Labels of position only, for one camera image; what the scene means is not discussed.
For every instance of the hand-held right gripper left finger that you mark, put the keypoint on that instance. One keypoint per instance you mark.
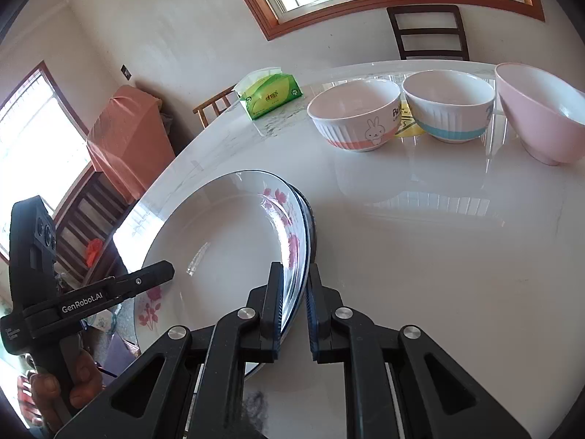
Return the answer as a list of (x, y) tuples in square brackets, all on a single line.
[(273, 302)]

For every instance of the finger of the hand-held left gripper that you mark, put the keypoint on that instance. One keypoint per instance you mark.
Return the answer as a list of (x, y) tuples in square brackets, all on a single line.
[(146, 276)]

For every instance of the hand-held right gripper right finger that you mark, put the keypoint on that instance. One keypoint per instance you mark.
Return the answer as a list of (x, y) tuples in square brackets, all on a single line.
[(315, 311)]

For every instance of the white floral plate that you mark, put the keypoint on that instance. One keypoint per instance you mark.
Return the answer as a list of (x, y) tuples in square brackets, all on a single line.
[(219, 238)]

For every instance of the white rabbit bowl orange band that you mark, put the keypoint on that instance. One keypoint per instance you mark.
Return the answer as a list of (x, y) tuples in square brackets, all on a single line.
[(352, 119)]

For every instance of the white bowl blue band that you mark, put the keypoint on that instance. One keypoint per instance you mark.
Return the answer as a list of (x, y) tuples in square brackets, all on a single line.
[(450, 109)]

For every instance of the pink bowl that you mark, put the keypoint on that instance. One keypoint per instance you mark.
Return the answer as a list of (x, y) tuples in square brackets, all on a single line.
[(539, 114)]

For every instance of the person's left hand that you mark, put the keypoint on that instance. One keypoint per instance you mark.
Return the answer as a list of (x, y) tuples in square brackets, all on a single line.
[(84, 375)]

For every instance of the red object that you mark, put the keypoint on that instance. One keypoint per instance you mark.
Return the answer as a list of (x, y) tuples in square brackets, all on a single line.
[(94, 252)]

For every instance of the dark wooden furniture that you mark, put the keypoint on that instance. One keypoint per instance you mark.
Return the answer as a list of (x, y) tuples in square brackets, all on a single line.
[(87, 219)]

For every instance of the side wooden-framed window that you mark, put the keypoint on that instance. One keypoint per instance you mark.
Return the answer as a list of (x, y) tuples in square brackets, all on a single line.
[(36, 146)]

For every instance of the orange cloth cover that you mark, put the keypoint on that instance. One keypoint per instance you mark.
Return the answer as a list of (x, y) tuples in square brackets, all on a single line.
[(123, 141)]

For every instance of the light wooden chair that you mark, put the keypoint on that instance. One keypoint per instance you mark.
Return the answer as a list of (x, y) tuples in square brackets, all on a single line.
[(212, 107)]

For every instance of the yellow round sticker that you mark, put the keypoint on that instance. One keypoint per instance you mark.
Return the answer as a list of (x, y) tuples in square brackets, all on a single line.
[(409, 129)]

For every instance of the green tissue pack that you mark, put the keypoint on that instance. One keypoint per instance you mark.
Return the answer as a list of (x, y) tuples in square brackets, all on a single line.
[(269, 96)]

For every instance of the dark wooden chair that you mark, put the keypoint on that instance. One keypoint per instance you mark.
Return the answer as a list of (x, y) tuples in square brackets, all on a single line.
[(429, 32)]

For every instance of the dark wall switch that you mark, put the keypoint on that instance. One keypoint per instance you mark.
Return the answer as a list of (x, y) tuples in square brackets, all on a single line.
[(126, 72)]

